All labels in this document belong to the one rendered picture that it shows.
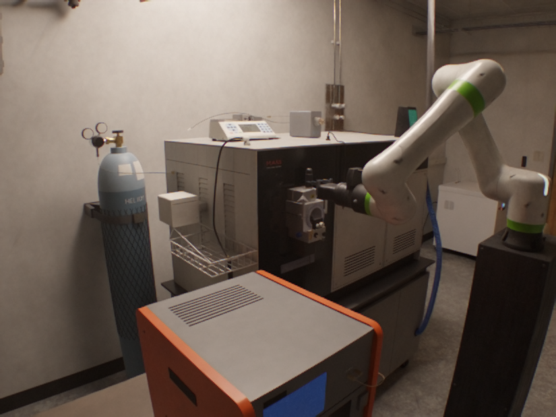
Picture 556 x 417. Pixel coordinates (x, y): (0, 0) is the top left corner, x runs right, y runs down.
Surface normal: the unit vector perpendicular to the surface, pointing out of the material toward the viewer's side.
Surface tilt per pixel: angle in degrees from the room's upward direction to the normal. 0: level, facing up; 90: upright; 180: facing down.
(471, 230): 90
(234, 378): 0
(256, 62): 90
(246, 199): 90
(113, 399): 0
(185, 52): 90
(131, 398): 0
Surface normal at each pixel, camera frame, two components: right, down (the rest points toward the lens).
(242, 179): -0.75, 0.16
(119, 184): 0.37, 0.15
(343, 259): 0.66, 0.18
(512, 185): -0.98, 0.00
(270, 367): 0.00, -0.97
